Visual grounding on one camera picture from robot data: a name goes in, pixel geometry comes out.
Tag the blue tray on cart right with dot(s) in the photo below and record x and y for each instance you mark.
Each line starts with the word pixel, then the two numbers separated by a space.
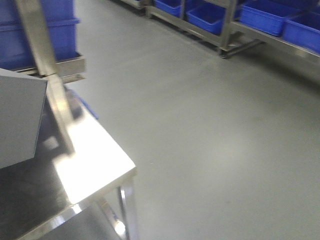
pixel 266 16

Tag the blue plastic bin centre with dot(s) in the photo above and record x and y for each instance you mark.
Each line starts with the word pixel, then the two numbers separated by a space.
pixel 14 47

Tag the distant steel shelf cart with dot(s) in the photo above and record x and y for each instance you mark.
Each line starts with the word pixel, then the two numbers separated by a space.
pixel 235 36

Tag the gray square hollow base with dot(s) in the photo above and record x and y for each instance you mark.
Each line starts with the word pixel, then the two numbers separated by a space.
pixel 22 99

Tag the stainless steel rack frame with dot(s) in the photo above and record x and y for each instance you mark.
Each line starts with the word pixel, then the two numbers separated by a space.
pixel 37 33

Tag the blue tray on cart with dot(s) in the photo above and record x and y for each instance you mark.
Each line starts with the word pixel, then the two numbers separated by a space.
pixel 266 16
pixel 208 16

